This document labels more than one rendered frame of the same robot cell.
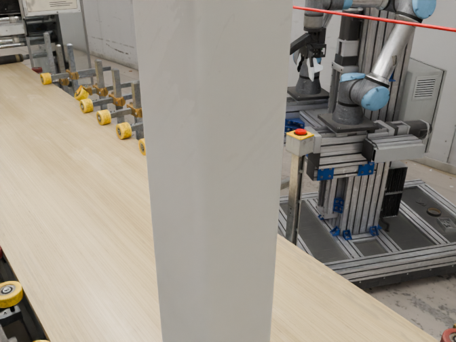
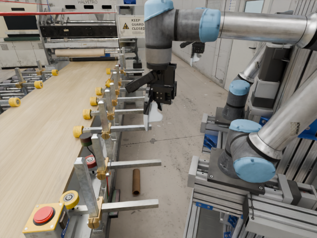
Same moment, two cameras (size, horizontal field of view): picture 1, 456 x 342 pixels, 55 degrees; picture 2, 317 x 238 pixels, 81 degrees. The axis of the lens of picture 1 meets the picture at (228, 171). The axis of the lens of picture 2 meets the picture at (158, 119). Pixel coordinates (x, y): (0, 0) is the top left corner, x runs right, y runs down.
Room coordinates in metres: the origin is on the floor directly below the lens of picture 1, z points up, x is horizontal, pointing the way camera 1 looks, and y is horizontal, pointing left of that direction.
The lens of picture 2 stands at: (1.35, -0.63, 1.64)
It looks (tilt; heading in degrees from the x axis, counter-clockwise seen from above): 30 degrees down; 32
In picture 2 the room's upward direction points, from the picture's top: straight up
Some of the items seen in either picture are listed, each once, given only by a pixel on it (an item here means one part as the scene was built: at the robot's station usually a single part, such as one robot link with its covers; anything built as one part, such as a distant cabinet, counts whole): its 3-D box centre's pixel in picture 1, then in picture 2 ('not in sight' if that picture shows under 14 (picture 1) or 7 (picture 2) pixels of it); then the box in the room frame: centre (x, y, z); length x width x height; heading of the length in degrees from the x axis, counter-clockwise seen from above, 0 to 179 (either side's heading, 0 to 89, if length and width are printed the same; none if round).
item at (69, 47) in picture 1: (74, 77); (122, 72); (3.21, 1.14, 0.93); 0.03 x 0.03 x 0.48; 38
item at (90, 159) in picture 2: not in sight; (91, 165); (1.82, 0.14, 0.85); 0.08 x 0.08 x 0.11
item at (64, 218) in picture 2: not in sight; (63, 219); (1.46, -0.28, 1.20); 0.03 x 0.01 x 0.03; 38
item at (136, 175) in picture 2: not in sight; (136, 181); (2.41, 0.33, 0.04); 0.30 x 0.08 x 0.08; 38
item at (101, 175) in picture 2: not in sight; (102, 168); (1.85, 0.08, 0.85); 0.13 x 0.06 x 0.05; 38
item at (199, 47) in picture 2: not in sight; (198, 44); (2.64, -0.14, 1.46); 0.09 x 0.08 x 0.12; 104
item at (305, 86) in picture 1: (308, 82); (234, 109); (2.54, -0.47, 1.09); 0.15 x 0.15 x 0.10
